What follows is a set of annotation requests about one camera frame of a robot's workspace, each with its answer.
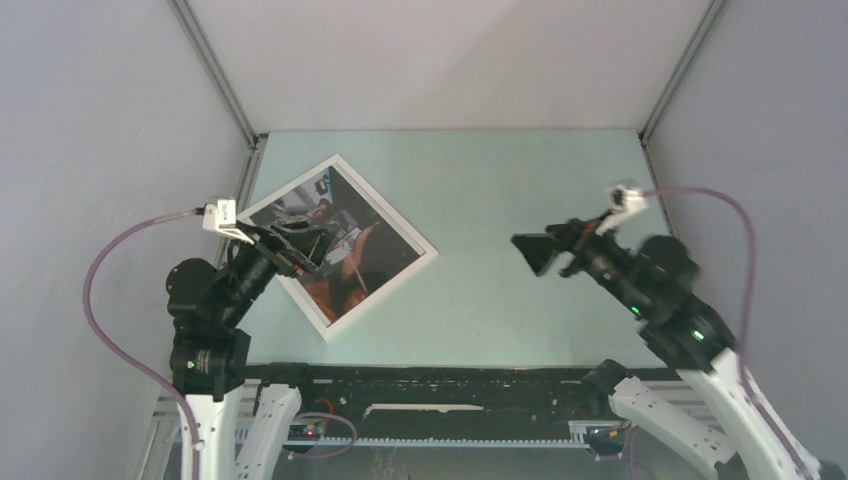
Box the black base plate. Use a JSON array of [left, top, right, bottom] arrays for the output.
[[247, 363, 625, 443]]

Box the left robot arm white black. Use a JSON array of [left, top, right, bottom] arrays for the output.
[[165, 222, 338, 479]]

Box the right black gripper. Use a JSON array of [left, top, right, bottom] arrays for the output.
[[508, 207, 649, 317]]

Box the printed photo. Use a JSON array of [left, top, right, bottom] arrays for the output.
[[248, 165, 425, 326]]

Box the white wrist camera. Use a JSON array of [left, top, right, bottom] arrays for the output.
[[200, 197, 255, 245], [595, 179, 648, 236]]

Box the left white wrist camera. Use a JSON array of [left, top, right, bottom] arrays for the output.
[[200, 197, 255, 245]]

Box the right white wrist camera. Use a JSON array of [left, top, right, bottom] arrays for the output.
[[595, 179, 648, 236]]

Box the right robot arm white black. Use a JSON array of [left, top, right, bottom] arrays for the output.
[[510, 218, 847, 479]]

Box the wooden picture frame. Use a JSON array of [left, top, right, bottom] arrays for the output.
[[237, 153, 440, 344]]

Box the aluminium rail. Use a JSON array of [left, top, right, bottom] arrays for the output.
[[150, 377, 730, 429]]

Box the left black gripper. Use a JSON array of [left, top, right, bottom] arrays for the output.
[[220, 217, 340, 324]]

